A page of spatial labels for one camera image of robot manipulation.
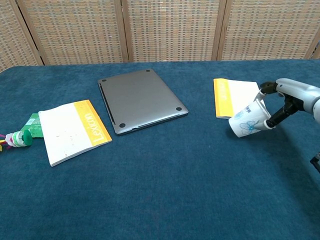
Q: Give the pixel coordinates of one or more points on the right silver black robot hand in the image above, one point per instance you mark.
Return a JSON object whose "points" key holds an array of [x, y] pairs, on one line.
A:
{"points": [[300, 95]]}

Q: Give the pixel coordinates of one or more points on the white paper cup blue print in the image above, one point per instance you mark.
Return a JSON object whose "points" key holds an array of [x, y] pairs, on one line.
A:
{"points": [[245, 122]]}

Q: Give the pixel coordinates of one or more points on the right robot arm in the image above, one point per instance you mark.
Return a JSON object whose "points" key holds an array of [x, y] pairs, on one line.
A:
{"points": [[317, 162]]}

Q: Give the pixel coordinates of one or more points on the woven folding screen panel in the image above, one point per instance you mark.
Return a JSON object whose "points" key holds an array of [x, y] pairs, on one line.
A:
{"points": [[12, 37], [75, 30], [172, 30], [270, 30]]}

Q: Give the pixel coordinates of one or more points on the clean Lexicon notebook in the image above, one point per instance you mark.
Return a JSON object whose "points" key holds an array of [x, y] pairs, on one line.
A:
{"points": [[225, 100]]}

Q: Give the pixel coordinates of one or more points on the grey closed laptop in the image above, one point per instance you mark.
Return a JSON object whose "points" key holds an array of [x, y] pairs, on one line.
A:
{"points": [[140, 100]]}

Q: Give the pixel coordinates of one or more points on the blue tablecloth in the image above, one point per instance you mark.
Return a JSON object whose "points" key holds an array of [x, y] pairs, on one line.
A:
{"points": [[160, 187]]}

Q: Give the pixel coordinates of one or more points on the stained Lexicon notebook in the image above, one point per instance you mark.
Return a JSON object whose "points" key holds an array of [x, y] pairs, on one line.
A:
{"points": [[65, 130]]}

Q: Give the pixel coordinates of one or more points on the green card package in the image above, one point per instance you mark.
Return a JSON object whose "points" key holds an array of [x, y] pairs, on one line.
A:
{"points": [[33, 125]]}

